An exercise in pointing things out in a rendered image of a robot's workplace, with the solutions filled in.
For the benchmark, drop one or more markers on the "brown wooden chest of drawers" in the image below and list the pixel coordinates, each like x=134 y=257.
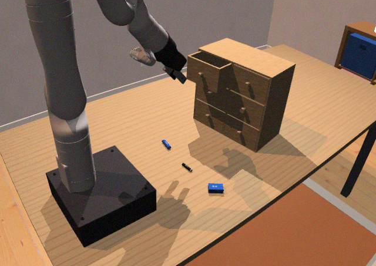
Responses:
x=280 y=72

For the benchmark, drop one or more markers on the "brown wooden drawer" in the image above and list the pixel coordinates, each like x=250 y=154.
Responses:
x=208 y=71
x=217 y=99
x=209 y=115
x=245 y=108
x=241 y=132
x=250 y=83

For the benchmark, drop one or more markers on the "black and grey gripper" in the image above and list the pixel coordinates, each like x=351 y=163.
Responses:
x=163 y=49

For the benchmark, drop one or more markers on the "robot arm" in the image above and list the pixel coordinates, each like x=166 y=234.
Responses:
x=53 y=28

